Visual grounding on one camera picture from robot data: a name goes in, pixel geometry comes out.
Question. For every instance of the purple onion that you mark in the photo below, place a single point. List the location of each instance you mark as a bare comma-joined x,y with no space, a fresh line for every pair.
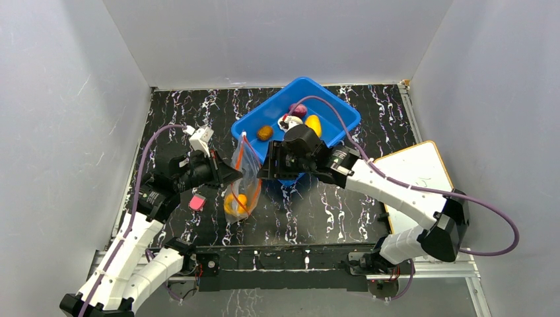
298,110

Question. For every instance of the brown potato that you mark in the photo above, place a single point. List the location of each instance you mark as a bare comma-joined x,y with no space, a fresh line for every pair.
265,133

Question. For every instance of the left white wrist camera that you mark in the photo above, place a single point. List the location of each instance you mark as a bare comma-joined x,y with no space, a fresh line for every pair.
199,138

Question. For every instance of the white board wooden frame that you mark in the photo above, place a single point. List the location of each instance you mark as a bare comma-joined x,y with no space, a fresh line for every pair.
420,165

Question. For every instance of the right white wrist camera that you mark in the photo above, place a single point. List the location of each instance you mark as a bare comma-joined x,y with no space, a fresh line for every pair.
293,120

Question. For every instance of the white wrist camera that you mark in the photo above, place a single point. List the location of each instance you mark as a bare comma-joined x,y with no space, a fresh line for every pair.
293,120
199,138

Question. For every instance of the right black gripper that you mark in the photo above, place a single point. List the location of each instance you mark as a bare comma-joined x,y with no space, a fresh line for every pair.
277,158

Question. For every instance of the orange bell pepper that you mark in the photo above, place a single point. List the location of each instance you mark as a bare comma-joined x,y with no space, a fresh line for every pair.
236,206

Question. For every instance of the pink eraser block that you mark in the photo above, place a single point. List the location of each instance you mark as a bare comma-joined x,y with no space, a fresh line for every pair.
197,202

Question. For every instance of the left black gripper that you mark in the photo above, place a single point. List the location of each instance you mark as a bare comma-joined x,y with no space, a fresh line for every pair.
222,174

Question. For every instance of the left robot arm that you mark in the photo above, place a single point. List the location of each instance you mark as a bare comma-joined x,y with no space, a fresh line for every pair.
115,288

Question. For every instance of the yellow mango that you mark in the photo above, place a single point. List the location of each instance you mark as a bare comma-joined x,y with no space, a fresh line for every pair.
313,122

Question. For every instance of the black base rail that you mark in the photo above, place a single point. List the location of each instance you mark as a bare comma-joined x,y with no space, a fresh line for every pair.
354,267

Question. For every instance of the white mushroom piece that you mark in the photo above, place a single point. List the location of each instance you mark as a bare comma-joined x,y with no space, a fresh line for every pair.
283,124

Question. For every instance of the clear zip top bag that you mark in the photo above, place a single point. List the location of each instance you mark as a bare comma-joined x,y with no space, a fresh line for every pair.
246,160

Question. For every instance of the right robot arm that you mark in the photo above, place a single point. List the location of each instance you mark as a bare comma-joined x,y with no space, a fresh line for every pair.
441,221

